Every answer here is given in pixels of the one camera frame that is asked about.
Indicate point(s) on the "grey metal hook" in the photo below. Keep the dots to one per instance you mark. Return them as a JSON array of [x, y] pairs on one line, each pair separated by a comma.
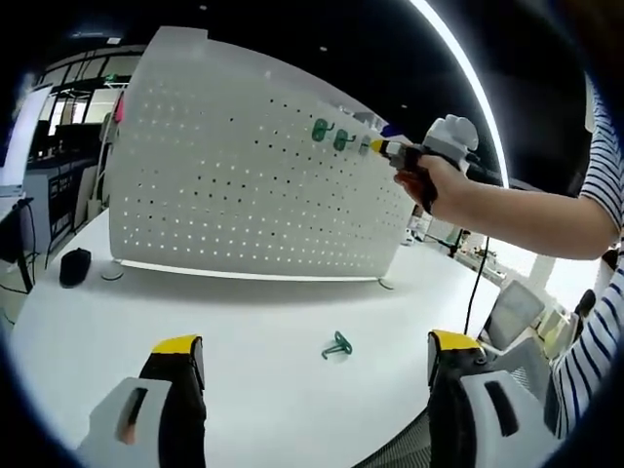
[[364, 144]]

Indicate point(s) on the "white perforated mounting plate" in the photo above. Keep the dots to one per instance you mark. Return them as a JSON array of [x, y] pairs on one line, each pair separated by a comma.
[[234, 195]]

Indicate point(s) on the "round mounting plate foot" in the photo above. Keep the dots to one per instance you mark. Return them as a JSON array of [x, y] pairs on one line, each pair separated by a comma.
[[386, 284], [113, 273]]

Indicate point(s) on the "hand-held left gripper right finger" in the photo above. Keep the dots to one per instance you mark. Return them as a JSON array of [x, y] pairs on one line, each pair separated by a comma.
[[468, 419]]

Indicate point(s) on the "person's right hand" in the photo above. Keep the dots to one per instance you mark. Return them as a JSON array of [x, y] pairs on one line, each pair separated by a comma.
[[446, 187]]

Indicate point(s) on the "person in striped shirt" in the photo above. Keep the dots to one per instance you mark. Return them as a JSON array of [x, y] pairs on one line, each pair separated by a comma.
[[604, 146]]

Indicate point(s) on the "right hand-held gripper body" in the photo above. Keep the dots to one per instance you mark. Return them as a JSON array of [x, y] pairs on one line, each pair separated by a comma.
[[451, 139]]

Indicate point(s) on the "pink object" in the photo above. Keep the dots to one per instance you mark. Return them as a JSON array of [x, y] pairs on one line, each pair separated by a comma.
[[119, 109]]

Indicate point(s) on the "black computer monitor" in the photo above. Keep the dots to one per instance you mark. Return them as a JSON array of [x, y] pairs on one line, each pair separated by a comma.
[[14, 234]]

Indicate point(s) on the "green hook assembly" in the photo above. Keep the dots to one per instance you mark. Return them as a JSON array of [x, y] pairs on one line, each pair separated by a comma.
[[337, 346], [319, 129], [341, 139]]

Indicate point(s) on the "grey office chair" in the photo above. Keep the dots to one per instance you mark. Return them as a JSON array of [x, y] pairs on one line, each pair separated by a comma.
[[517, 317]]

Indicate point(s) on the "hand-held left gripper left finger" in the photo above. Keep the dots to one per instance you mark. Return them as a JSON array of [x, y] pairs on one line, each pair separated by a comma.
[[146, 419]]

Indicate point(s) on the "ceiling light strip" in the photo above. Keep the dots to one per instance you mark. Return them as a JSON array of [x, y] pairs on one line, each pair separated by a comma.
[[468, 73]]

